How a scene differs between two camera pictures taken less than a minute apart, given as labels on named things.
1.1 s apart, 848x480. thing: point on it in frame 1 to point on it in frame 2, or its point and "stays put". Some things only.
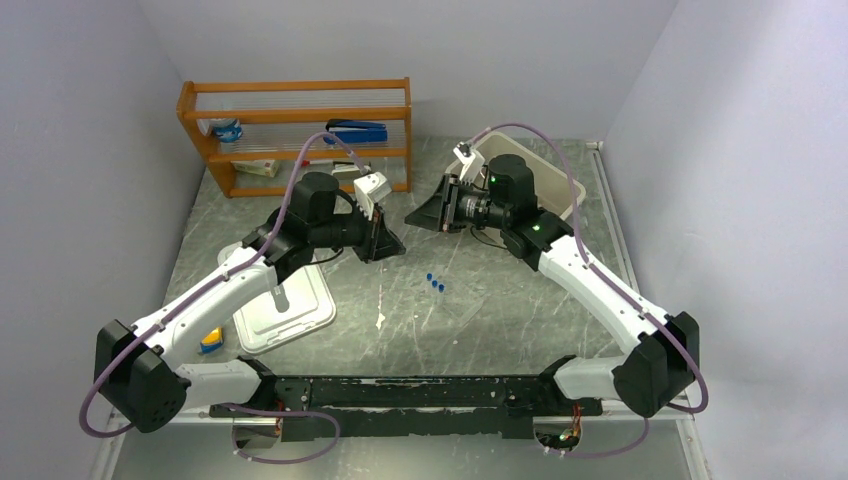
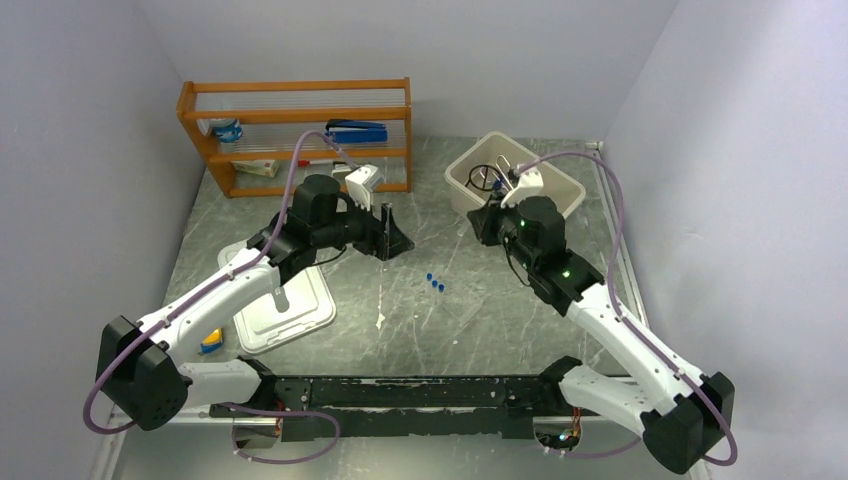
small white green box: x=267 y=168 stays put
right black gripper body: x=464 y=205 to x=499 y=225
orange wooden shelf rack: x=261 y=137 stays put
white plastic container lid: x=302 y=301 stays put
